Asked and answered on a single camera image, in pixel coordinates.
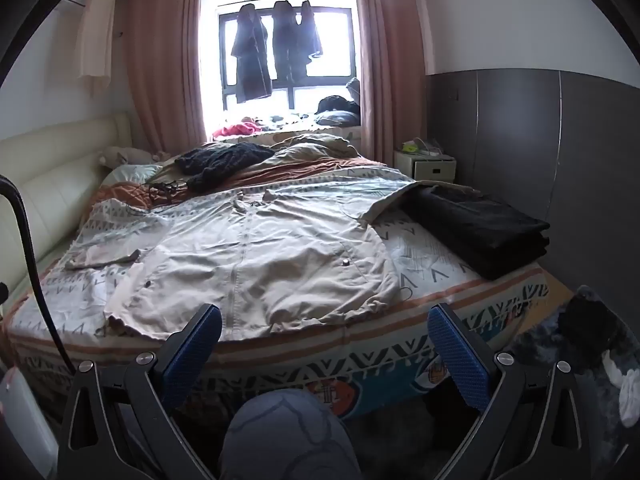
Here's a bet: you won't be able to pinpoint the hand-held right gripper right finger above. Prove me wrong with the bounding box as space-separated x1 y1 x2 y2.
427 302 588 480

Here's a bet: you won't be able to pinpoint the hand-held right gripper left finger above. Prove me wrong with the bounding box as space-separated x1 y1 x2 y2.
57 302 223 480

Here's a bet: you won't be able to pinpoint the beige jacket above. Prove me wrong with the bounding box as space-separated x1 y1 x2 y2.
65 180 481 343

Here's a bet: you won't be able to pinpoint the black folded clothes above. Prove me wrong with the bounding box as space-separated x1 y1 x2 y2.
400 185 551 281

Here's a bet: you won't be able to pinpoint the grey fluffy rug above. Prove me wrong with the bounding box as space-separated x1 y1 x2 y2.
510 285 640 480

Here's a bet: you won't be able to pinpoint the patterned blanket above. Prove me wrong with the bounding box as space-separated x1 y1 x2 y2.
2 162 551 418

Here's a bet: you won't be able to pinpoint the person's right leg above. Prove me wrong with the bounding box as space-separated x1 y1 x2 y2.
220 390 363 480

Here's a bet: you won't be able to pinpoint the black bag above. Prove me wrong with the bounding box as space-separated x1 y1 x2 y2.
557 292 626 361

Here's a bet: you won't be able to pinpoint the white cloth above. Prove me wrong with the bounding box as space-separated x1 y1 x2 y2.
602 350 640 428

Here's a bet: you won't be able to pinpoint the white device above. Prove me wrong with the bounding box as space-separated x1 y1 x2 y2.
0 367 56 466

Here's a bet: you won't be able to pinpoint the pale pillow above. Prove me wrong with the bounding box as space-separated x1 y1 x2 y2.
102 162 163 188

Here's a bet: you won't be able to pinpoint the white nightstand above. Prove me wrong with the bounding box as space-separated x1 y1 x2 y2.
392 147 457 183

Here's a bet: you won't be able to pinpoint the black knitted sweater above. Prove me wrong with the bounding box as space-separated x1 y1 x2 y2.
174 142 276 192

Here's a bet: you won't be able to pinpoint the beige plush toy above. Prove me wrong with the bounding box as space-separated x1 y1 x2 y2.
98 146 171 166

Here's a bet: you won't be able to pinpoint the clear plastic bag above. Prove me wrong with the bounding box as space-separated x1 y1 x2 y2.
412 137 445 157

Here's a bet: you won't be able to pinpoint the pink cloth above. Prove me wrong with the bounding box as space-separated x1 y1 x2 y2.
212 117 266 140

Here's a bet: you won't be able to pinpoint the beige duvet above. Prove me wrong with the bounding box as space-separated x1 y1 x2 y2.
165 132 361 168

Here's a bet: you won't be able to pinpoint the cream upholstered bed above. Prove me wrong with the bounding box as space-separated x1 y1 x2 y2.
0 112 133 306

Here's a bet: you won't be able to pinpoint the dark pillow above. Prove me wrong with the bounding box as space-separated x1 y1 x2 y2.
315 95 361 127

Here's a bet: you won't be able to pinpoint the pink curtain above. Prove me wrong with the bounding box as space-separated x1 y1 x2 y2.
122 0 208 153
352 0 431 171

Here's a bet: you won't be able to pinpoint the white hanging garment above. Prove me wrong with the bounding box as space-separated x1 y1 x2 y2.
75 0 117 93

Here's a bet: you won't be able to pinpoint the small dark hanging garment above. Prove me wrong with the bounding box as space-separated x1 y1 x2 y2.
300 0 323 63

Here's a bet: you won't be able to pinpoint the tangled black cords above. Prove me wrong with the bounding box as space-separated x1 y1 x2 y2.
142 180 191 206

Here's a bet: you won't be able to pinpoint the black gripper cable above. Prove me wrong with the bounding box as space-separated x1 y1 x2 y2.
0 175 78 373

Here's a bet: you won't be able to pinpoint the clothes rail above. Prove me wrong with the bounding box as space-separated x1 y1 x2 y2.
217 0 351 11

